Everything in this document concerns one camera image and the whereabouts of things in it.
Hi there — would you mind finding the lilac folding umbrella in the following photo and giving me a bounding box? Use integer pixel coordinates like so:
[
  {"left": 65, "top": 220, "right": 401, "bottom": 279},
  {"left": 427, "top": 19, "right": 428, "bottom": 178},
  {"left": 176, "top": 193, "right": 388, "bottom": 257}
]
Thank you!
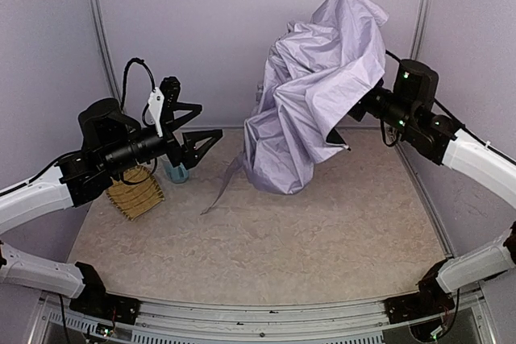
[{"left": 219, "top": 0, "right": 389, "bottom": 195}]

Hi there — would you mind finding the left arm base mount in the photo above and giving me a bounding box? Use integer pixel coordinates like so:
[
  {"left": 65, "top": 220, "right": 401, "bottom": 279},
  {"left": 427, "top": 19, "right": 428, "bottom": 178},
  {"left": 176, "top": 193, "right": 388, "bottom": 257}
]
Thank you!
[{"left": 69, "top": 290, "right": 141, "bottom": 325}]

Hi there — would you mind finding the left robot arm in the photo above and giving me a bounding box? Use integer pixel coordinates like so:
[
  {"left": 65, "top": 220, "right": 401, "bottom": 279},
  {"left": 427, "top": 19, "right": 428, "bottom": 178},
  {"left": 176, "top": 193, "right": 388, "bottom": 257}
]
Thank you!
[{"left": 1, "top": 98, "right": 223, "bottom": 299}]

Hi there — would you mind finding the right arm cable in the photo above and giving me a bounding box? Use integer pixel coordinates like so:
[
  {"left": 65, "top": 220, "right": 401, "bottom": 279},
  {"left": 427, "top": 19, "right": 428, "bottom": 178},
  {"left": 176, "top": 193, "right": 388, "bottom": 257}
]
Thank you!
[{"left": 385, "top": 49, "right": 493, "bottom": 147}]

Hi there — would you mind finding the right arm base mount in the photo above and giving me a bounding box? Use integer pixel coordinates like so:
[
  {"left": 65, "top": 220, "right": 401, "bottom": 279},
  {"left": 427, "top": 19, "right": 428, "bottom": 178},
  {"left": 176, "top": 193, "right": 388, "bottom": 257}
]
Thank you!
[{"left": 384, "top": 288, "right": 456, "bottom": 324}]

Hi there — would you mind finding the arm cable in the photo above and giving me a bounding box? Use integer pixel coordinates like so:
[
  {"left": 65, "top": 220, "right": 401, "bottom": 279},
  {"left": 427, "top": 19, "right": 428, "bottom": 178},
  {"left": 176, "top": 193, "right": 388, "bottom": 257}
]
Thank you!
[
  {"left": 119, "top": 57, "right": 158, "bottom": 111},
  {"left": 385, "top": 49, "right": 493, "bottom": 147}
]

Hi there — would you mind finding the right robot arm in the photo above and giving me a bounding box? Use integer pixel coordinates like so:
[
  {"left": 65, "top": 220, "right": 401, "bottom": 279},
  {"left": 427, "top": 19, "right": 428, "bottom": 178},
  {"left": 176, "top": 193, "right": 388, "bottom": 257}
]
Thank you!
[{"left": 349, "top": 59, "right": 515, "bottom": 303}]

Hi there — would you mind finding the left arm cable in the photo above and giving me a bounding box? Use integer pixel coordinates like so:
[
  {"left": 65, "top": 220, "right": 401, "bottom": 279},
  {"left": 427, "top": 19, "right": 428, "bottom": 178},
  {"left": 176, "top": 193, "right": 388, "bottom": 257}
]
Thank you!
[{"left": 119, "top": 57, "right": 158, "bottom": 111}]

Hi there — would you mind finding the right frame post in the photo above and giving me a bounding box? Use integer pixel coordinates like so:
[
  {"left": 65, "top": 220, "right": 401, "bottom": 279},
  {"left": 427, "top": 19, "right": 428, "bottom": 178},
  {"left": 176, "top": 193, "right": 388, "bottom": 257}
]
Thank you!
[{"left": 410, "top": 0, "right": 432, "bottom": 60}]

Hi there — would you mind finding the aluminium front rail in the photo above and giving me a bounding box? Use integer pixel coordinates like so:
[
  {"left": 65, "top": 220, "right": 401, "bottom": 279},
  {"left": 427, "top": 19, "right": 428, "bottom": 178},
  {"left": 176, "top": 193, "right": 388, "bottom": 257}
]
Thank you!
[{"left": 27, "top": 273, "right": 497, "bottom": 343}]

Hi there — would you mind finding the woven bamboo tray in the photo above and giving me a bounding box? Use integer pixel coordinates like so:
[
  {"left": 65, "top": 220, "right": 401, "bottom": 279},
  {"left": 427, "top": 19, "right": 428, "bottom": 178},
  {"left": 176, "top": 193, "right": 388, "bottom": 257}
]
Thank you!
[{"left": 106, "top": 165, "right": 165, "bottom": 221}]

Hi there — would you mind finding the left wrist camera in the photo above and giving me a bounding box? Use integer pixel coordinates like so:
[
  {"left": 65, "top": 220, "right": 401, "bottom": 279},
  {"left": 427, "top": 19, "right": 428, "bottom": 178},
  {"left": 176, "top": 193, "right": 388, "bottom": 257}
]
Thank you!
[{"left": 148, "top": 77, "right": 181, "bottom": 138}]

